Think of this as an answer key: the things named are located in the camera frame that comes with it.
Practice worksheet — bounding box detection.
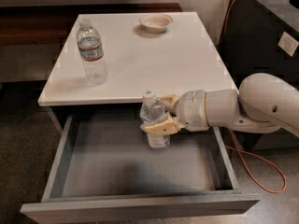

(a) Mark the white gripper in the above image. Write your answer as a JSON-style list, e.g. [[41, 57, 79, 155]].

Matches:
[[140, 90, 209, 135]]

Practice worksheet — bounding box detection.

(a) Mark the blue label plastic bottle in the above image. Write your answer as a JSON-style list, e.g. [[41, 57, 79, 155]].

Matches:
[[140, 91, 170, 149]]

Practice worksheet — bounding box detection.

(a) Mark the grey top drawer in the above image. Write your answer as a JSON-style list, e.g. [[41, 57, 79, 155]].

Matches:
[[21, 105, 259, 224]]

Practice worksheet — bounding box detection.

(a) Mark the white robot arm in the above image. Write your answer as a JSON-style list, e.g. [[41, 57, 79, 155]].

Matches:
[[141, 73, 299, 136]]

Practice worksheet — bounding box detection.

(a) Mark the white topped grey drawer cabinet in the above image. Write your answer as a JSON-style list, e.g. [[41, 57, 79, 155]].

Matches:
[[38, 12, 235, 107]]

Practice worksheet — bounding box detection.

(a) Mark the clear red label water bottle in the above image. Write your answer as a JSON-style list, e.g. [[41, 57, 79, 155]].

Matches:
[[77, 19, 107, 85]]

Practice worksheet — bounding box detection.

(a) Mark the small white bowl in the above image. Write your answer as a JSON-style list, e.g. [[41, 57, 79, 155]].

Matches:
[[139, 13, 173, 34]]

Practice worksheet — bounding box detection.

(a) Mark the dark counter cabinet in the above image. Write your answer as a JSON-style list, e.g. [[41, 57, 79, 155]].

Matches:
[[218, 0, 299, 151]]

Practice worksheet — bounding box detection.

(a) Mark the dark wooden bench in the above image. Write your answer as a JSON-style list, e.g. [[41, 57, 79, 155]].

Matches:
[[0, 3, 182, 46]]

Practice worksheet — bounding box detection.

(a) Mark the white wall outlet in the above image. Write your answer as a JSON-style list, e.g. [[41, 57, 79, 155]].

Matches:
[[278, 32, 299, 56]]

